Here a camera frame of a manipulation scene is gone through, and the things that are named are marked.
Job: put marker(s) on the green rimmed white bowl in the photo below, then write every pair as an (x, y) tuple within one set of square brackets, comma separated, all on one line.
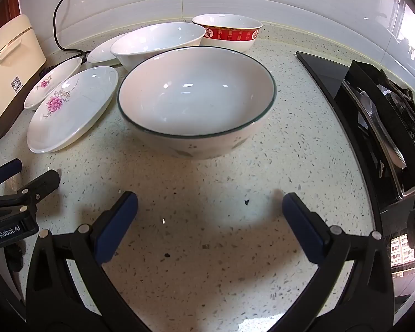
[(193, 93)]

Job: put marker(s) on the plain white plate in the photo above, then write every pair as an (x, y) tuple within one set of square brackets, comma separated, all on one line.
[(100, 53)]

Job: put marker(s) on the cream rice cooker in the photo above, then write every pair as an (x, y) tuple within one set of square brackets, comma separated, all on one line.
[(7, 62)]

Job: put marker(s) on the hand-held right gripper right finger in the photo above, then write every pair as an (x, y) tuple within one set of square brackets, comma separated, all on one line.
[(302, 230)]

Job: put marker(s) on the large floral white plate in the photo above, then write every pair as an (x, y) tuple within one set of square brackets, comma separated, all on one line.
[(76, 114)]

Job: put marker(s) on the small white cups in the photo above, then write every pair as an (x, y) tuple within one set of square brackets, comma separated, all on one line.
[(152, 39)]

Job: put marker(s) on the red banded white bowl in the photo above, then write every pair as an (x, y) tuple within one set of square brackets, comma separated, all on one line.
[(230, 45)]

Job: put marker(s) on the black pan support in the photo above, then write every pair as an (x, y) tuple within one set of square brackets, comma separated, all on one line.
[(363, 72)]

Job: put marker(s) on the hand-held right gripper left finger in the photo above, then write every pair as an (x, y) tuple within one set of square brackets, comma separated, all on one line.
[(119, 230)]

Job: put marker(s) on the black glass gas stove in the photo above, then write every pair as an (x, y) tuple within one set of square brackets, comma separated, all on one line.
[(321, 67)]

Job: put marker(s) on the silver burner tray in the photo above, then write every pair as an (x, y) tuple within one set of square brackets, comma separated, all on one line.
[(380, 128)]

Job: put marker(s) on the small floral white plate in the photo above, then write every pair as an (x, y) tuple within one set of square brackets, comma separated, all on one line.
[(57, 77)]

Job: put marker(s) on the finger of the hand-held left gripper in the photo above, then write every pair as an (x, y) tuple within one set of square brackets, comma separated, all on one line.
[(7, 172), (38, 188)]

